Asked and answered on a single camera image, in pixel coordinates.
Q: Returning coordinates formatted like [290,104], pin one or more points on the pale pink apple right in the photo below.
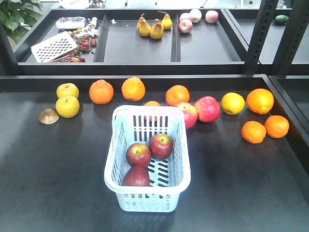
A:
[211,16]

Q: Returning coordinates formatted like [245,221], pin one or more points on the yellow apple front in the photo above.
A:
[67,106]

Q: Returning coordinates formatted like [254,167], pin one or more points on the green avocado on shelf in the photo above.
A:
[281,19]

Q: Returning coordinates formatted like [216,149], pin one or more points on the large orange right corner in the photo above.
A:
[260,101]

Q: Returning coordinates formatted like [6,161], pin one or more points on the yellow brown pear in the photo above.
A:
[166,21]
[143,26]
[157,30]

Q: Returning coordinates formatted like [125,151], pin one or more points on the yellow brown pear right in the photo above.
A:
[166,21]

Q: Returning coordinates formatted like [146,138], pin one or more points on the yellow apple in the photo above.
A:
[67,106]
[67,89]

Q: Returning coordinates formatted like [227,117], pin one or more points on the orange behind pink apples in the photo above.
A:
[177,94]

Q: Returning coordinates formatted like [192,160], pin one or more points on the white device in tray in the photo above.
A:
[75,22]

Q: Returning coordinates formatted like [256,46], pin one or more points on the orange with knob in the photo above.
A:
[133,89]
[101,92]

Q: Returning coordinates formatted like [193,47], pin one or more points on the orange with knob left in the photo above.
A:
[101,92]

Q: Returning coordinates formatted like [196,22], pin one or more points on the orange with knob right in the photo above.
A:
[133,89]

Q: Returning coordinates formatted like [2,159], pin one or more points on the pink red apple left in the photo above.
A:
[190,113]

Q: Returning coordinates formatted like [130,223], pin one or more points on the yellow brown pear left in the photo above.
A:
[143,26]

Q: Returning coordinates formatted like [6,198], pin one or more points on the potted green plant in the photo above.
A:
[14,13]

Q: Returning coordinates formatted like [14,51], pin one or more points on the pale pink apple middle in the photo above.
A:
[196,15]

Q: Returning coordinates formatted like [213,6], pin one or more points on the dark red apple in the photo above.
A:
[137,176]
[161,146]
[138,154]

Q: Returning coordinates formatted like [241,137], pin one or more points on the yellow apple back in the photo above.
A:
[67,89]

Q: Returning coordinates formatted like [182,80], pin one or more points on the pink red apple right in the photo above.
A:
[208,109]

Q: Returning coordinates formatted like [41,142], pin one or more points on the orange far right front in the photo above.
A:
[276,126]

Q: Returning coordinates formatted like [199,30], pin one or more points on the light blue plastic basket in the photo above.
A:
[148,165]

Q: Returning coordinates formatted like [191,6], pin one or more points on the dark red apple front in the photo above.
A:
[137,176]

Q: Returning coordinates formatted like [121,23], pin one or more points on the small orange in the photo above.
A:
[152,103]

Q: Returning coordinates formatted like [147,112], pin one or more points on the white perforated panel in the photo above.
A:
[53,47]

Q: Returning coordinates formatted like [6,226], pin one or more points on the pink red apple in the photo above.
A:
[190,113]
[208,109]

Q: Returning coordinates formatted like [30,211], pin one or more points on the yellow brown pear middle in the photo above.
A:
[157,30]

